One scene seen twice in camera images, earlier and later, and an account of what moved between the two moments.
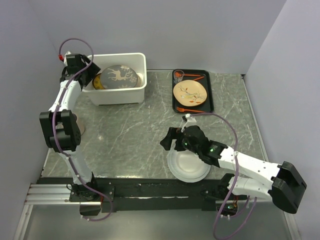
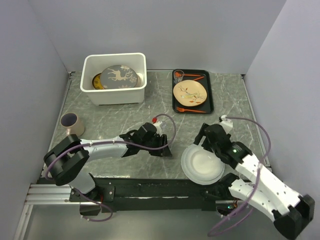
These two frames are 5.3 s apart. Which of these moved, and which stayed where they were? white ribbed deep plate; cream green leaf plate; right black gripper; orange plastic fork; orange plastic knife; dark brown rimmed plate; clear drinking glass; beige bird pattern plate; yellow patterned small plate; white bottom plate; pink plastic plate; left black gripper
Moved: left black gripper; white ribbed deep plate; white bottom plate; right black gripper
Stayed: cream green leaf plate; yellow patterned small plate; orange plastic fork; orange plastic knife; dark brown rimmed plate; beige bird pattern plate; clear drinking glass; pink plastic plate
